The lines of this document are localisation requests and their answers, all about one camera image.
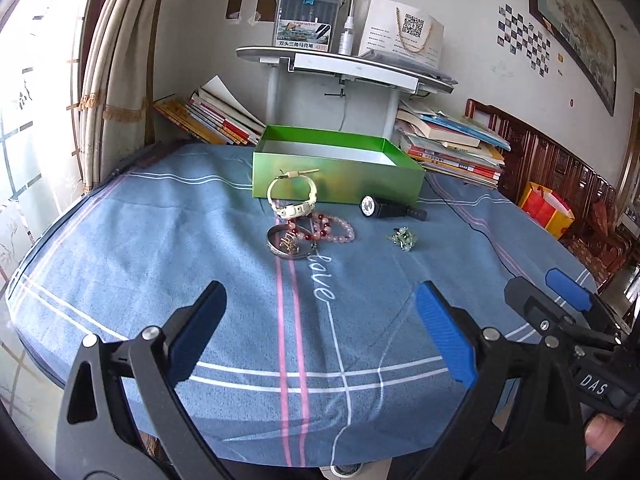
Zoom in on flat stack of books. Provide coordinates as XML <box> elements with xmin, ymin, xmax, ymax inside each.
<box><xmin>395</xmin><ymin>100</ymin><xmax>512</xmax><ymax>190</ymax></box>

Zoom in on dark wooden bench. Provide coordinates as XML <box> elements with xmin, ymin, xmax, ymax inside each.
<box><xmin>465</xmin><ymin>98</ymin><xmax>633</xmax><ymax>291</ymax></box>

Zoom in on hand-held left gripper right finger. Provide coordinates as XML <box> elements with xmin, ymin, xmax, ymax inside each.
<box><xmin>415</xmin><ymin>280</ymin><xmax>588</xmax><ymax>480</ymax></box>

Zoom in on framed wall picture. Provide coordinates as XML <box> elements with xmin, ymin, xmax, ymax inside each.
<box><xmin>525</xmin><ymin>0</ymin><xmax>618</xmax><ymax>117</ymax></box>

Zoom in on pink bead bracelet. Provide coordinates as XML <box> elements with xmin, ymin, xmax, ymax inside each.
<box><xmin>312</xmin><ymin>215</ymin><xmax>356</xmax><ymax>244</ymax></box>

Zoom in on black wrist watch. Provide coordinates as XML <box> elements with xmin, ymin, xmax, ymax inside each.
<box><xmin>360</xmin><ymin>195</ymin><xmax>429</xmax><ymax>222</ymax></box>

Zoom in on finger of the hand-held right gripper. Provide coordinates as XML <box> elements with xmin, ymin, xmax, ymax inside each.
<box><xmin>545</xmin><ymin>267</ymin><xmax>626</xmax><ymax>333</ymax></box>
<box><xmin>504</xmin><ymin>276</ymin><xmax>618</xmax><ymax>352</ymax></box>

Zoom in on white wrist watch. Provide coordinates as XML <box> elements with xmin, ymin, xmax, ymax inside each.
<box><xmin>266</xmin><ymin>169</ymin><xmax>321</xmax><ymax>221</ymax></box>

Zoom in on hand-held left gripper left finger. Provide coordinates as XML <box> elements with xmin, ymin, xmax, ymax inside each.
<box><xmin>55</xmin><ymin>280</ymin><xmax>236</xmax><ymax>480</ymax></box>

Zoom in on green flower hair clip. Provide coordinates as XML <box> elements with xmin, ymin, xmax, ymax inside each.
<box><xmin>385</xmin><ymin>227</ymin><xmax>418</xmax><ymax>252</ymax></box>

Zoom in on silver bangle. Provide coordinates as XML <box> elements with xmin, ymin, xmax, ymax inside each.
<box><xmin>266</xmin><ymin>224</ymin><xmax>317</xmax><ymax>261</ymax></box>

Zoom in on white paper bag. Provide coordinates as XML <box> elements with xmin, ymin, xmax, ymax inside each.
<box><xmin>357</xmin><ymin>0</ymin><xmax>445</xmax><ymax>71</ymax></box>

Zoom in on grey desk shelf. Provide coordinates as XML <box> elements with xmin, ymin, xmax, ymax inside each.
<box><xmin>235</xmin><ymin>46</ymin><xmax>458</xmax><ymax>141</ymax></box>

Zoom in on person's right hand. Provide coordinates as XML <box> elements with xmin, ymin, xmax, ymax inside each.
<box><xmin>582</xmin><ymin>412</ymin><xmax>627</xmax><ymax>462</ymax></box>

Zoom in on blue striped tablecloth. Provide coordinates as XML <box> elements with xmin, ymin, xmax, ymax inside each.
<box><xmin>7</xmin><ymin>142</ymin><xmax>598</xmax><ymax>466</ymax></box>

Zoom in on leaning pile of books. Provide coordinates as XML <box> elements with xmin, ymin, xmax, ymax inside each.
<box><xmin>152</xmin><ymin>76</ymin><xmax>266</xmax><ymax>147</ymax></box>

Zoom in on beige curtain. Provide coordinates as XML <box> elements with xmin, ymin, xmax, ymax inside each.
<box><xmin>80</xmin><ymin>0</ymin><xmax>173</xmax><ymax>193</ymax></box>

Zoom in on green cardboard box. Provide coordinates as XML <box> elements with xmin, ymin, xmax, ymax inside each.
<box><xmin>251</xmin><ymin>125</ymin><xmax>427</xmax><ymax>201</ymax></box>

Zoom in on dark red bead bracelet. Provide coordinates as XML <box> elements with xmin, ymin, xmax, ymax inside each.
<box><xmin>287</xmin><ymin>214</ymin><xmax>335</xmax><ymax>242</ymax></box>

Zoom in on white spray bottle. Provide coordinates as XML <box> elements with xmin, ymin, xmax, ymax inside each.
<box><xmin>337</xmin><ymin>16</ymin><xmax>357</xmax><ymax>56</ymax></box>

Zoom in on grey document pouch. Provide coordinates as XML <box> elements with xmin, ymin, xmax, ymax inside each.
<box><xmin>357</xmin><ymin>49</ymin><xmax>458</xmax><ymax>86</ymax></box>

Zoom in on window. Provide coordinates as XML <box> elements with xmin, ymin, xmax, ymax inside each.
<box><xmin>0</xmin><ymin>0</ymin><xmax>121</xmax><ymax>311</ymax></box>

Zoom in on checkered photo wall stickers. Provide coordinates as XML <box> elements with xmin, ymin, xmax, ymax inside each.
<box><xmin>496</xmin><ymin>4</ymin><xmax>566</xmax><ymax>78</ymax></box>

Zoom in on yellow red gift bag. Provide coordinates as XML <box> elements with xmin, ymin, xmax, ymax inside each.
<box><xmin>516</xmin><ymin>181</ymin><xmax>576</xmax><ymax>241</ymax></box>

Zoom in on clear marker pen case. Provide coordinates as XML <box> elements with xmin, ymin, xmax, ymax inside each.
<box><xmin>272</xmin><ymin>0</ymin><xmax>346</xmax><ymax>53</ymax></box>

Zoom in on black cable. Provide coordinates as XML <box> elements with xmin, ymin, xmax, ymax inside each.
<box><xmin>422</xmin><ymin>180</ymin><xmax>521</xmax><ymax>278</ymax></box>

